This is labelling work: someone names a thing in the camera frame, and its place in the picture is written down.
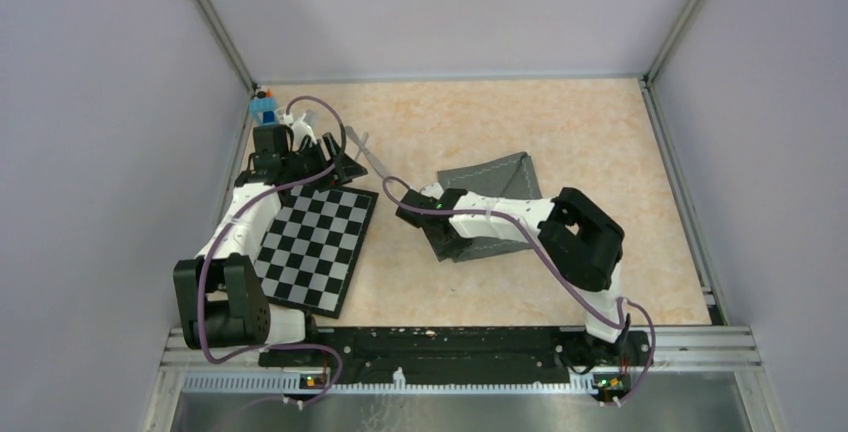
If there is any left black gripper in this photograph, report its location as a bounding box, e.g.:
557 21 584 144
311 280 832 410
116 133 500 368
281 132 367 192

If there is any grey cloth napkin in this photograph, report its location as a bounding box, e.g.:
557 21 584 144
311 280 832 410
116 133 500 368
420 152 542 263

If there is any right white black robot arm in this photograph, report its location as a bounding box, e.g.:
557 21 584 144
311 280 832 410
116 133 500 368
393 186 630 374

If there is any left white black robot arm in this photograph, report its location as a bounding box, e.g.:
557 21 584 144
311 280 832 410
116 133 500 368
173 123 368 366

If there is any silver table knife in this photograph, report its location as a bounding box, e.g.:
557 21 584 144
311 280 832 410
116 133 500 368
345 126 391 179

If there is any black white checkerboard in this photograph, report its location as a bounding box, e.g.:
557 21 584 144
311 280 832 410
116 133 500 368
214 183 378 319

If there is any colourful toy brick block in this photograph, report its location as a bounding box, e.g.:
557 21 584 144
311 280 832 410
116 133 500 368
248 85 294 127

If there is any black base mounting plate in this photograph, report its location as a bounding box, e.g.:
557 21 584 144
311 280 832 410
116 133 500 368
258 326 650 386

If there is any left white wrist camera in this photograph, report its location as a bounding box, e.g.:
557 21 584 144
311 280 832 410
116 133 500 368
278 109 317 150

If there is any grey slotted cable duct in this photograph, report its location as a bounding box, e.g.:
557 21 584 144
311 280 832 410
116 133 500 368
182 369 597 396

